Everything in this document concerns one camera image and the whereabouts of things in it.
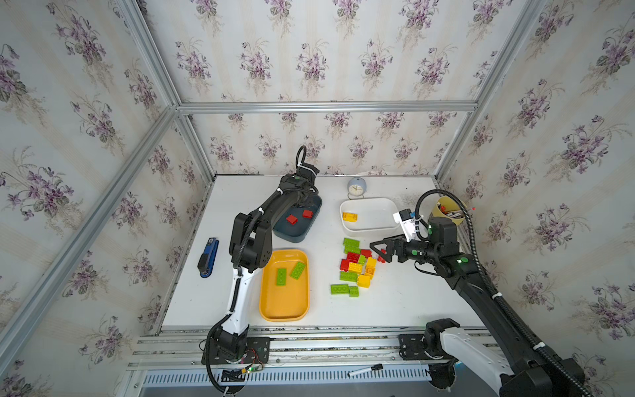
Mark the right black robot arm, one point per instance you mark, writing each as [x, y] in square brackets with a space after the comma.
[527, 366]

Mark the dark teal plastic bin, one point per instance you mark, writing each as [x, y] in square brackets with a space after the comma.
[297, 233]

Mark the white plastic bin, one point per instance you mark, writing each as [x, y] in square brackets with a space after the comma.
[375, 216]

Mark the black marker pen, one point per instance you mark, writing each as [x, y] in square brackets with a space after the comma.
[359, 372]

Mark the blue stapler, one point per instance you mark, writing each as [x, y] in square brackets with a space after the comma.
[207, 259]

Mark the yellow lego brick pile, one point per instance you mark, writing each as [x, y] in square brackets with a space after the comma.
[363, 281]

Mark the light blue desk clock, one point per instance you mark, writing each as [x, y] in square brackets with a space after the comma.
[356, 188]

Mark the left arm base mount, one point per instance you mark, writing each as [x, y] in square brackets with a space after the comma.
[246, 350]

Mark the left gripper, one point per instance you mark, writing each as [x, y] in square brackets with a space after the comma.
[305, 197]

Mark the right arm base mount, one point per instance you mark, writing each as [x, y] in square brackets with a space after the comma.
[414, 347]

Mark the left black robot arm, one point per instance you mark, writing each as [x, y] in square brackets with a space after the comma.
[251, 248]

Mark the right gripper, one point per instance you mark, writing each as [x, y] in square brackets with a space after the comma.
[397, 250]

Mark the green lego brick top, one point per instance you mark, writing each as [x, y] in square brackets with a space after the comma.
[351, 245]

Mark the yellow plastic tray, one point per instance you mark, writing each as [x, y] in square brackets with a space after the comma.
[288, 303]

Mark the small green lego brick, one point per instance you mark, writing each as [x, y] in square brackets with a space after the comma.
[353, 291]

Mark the yellow pen cup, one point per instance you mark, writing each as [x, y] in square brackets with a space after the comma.
[449, 209]

